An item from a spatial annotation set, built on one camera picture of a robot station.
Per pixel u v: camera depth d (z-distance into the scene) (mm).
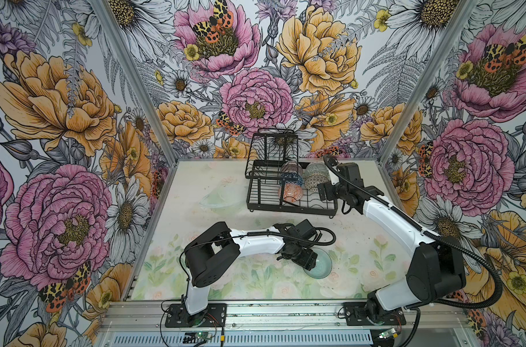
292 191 1048
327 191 794
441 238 447
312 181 1084
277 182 875
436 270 426
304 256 761
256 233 580
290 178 824
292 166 1084
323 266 833
